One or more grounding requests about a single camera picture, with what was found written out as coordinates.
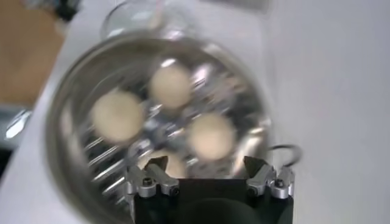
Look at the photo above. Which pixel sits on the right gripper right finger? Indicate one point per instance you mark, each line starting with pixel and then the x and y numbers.
pixel 263 176

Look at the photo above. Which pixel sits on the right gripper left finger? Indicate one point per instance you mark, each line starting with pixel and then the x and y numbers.
pixel 155 178

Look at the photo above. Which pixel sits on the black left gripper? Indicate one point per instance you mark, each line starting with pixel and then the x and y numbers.
pixel 69 9

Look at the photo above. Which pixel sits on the white steamed baozi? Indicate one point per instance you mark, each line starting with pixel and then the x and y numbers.
pixel 175 167
pixel 170 85
pixel 211 137
pixel 117 117

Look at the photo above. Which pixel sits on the stainless steel steamer basket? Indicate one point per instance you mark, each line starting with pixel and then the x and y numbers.
pixel 76 91

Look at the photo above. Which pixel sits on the glass pot lid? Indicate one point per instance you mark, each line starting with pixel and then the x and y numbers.
pixel 128 18

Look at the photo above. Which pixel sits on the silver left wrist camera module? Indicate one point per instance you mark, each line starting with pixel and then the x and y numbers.
pixel 39 3

